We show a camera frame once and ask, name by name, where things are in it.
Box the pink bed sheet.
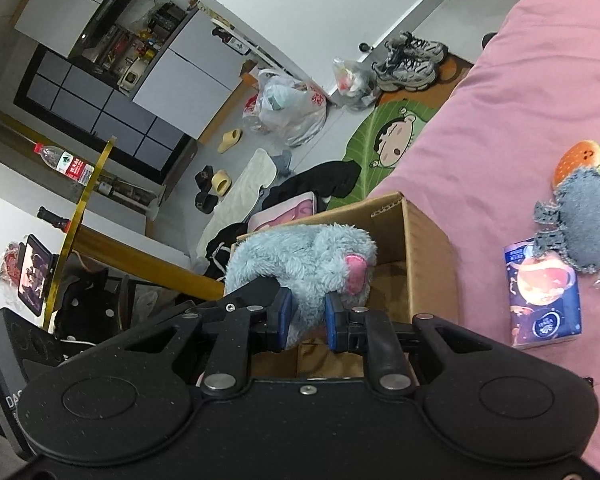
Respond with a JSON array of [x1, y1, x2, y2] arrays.
[[367, 0, 600, 480]]

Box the smartphone on stand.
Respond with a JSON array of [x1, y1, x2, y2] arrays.
[[17, 234, 57, 316]]

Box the fluffy blue-grey plush toy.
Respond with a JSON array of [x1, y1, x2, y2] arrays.
[[225, 223, 378, 349]]

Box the black white tote bag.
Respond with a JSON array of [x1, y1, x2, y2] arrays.
[[204, 222, 248, 282]]

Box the yellow slipper far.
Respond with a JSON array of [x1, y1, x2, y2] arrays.
[[218, 128, 242, 154]]

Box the green leaf cartoon rug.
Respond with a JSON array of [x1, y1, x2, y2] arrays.
[[327, 100, 438, 209]]

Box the yellow slipper near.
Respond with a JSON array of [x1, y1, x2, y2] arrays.
[[211, 170, 232, 196]]

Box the white round table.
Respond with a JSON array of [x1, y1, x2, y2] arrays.
[[0, 162, 76, 323]]

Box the black slipper pair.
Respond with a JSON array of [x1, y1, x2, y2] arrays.
[[195, 165, 219, 214]]

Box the white floor towel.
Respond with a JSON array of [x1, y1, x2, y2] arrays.
[[196, 148, 277, 258]]

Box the white plastic shopping bag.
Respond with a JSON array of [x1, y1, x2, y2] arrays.
[[256, 68, 327, 148]]

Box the white kitchen cabinet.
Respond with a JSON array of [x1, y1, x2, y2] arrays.
[[132, 10, 248, 139]]

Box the brown cardboard box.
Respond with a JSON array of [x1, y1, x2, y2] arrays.
[[225, 193, 460, 378]]

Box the denim elephant toy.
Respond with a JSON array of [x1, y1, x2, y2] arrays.
[[532, 167, 600, 274]]

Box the plastic water bottle red label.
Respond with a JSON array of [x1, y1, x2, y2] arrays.
[[34, 143, 94, 186]]

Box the clear small trash bag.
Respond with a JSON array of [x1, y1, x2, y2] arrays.
[[332, 58, 381, 110]]

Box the black shoe by bed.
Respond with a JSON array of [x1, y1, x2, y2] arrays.
[[481, 32, 496, 48]]

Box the yellow slipper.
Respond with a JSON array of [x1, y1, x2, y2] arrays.
[[211, 170, 232, 196], [218, 128, 242, 154]]

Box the black clothes pile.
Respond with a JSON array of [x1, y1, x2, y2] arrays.
[[262, 160, 361, 209]]

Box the spray bottle on rack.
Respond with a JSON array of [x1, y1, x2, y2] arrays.
[[212, 27, 250, 56]]

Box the pink bear laptop bag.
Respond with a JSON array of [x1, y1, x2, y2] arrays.
[[247, 192, 316, 233]]

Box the blue tissue pack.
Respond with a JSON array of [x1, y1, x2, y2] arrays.
[[504, 240, 582, 348]]

